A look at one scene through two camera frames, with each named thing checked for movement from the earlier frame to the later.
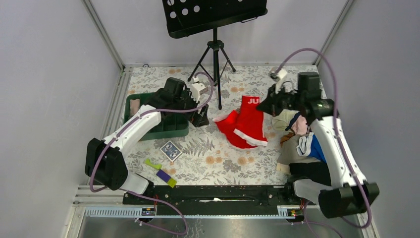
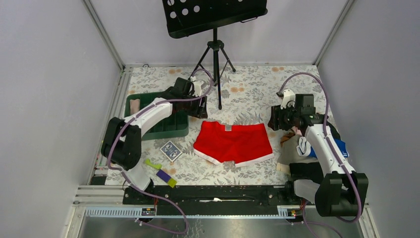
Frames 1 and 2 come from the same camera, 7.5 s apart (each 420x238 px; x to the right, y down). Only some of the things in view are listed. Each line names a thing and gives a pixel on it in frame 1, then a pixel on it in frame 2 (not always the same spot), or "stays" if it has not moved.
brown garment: x=286 y=137 stays
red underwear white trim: x=243 y=127 -> x=241 y=144
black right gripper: x=270 y=104 -> x=276 y=112
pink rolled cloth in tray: x=134 y=105 stays
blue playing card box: x=172 y=151 stays
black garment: x=318 y=172 stays
